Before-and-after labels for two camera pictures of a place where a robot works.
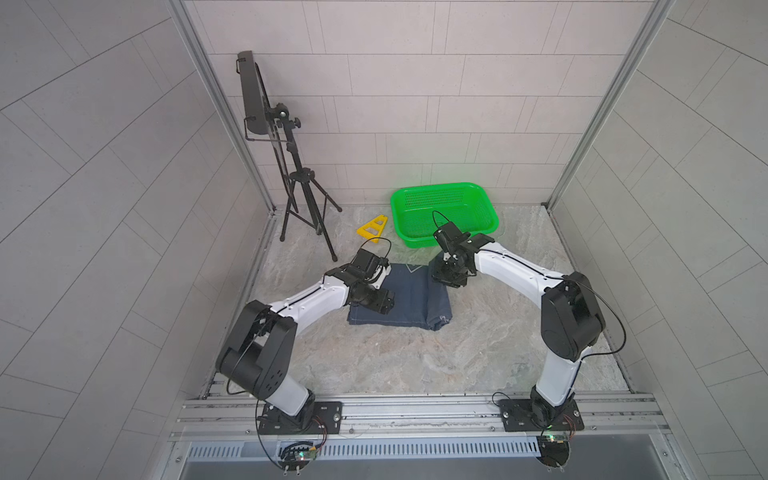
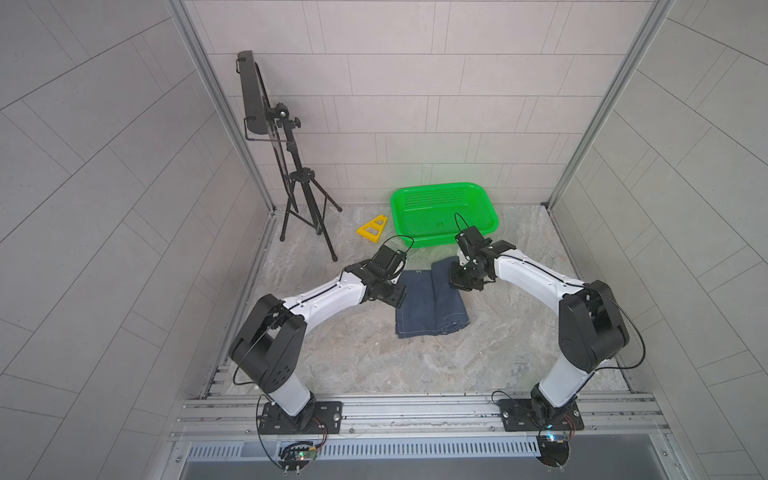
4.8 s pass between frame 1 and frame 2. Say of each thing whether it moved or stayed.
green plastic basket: stayed
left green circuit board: stayed
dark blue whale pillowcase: moved
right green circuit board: stayed
